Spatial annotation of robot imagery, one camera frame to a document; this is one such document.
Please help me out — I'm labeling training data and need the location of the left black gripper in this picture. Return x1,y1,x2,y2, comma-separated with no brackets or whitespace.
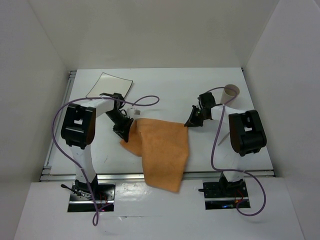
105,110,133,143

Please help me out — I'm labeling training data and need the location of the orange cloth napkin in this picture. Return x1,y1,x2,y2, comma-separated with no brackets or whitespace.
120,118,189,193

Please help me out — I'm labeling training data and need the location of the silver table knife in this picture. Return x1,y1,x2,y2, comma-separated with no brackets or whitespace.
218,132,230,146

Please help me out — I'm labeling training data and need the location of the beige cylindrical cup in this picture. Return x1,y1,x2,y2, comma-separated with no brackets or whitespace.
220,84,240,106

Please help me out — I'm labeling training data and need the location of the square white plate black rim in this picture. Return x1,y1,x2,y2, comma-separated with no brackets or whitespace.
86,72,133,98

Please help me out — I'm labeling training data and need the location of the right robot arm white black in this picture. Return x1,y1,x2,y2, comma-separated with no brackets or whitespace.
184,87,267,196

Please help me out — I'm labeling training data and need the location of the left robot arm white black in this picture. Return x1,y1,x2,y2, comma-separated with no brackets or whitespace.
61,93,134,200

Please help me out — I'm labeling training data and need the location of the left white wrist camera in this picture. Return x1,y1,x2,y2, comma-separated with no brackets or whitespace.
126,107,141,118

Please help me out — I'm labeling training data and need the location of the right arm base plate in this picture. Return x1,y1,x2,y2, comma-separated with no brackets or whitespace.
198,182,251,210

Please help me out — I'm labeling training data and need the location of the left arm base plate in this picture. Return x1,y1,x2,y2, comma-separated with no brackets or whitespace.
63,183,116,213

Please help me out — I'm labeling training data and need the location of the aluminium table frame rail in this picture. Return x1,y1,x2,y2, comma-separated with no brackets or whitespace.
41,68,273,192

